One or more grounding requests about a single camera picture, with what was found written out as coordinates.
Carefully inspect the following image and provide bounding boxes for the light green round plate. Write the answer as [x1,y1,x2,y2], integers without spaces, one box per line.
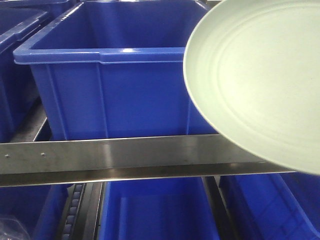
[183,0,320,174]

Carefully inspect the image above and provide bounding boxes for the blue bin upper shelf centre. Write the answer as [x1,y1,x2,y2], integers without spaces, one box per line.
[13,0,215,140]

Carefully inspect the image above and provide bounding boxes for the blue bin shelf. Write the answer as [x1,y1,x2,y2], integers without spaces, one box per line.
[0,0,76,143]
[13,0,215,140]

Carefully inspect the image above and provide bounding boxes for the blue bin upper shelf left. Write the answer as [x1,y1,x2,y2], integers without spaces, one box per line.
[0,0,76,143]

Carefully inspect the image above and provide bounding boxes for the blue bin below centre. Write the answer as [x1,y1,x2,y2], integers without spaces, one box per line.
[97,177,220,240]

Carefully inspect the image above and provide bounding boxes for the blue bin below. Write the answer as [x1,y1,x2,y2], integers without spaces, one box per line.
[0,184,70,240]
[219,172,320,240]
[97,177,220,240]

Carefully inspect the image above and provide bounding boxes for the lower roller track strip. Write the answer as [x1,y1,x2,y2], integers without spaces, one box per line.
[61,183,84,240]

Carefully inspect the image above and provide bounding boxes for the blue bin below left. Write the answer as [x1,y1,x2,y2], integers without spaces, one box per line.
[0,184,70,240]

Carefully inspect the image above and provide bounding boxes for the blue bin below right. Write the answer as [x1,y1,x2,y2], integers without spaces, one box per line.
[219,172,320,240]

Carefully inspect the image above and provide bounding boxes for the steel shelf rack frame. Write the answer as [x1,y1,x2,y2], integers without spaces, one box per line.
[0,100,290,240]

